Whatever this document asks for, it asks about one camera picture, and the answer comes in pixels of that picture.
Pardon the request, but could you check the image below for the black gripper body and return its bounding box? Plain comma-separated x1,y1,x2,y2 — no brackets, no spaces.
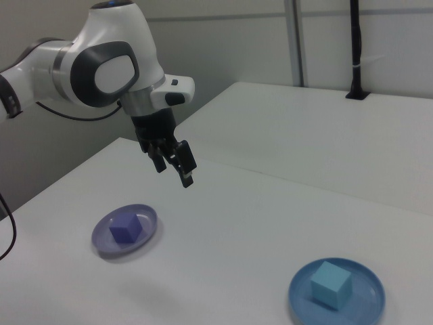
131,107,179,152

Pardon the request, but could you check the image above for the purple foam cube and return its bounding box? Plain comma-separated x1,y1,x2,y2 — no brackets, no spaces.
108,212,143,244

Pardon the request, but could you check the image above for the cyan foam cube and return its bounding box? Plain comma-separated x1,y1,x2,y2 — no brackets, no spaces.
310,260,354,311

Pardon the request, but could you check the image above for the purple round plate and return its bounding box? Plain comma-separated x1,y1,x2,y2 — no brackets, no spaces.
91,203,160,260

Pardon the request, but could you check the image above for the blue round plate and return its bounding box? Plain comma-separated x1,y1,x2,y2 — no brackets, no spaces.
288,257,386,325

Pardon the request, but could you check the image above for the black pole with base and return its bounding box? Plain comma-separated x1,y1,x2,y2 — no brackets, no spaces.
344,0,370,101

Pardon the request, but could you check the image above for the grey metal partition post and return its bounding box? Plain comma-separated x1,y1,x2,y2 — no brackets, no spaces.
285,0,309,88

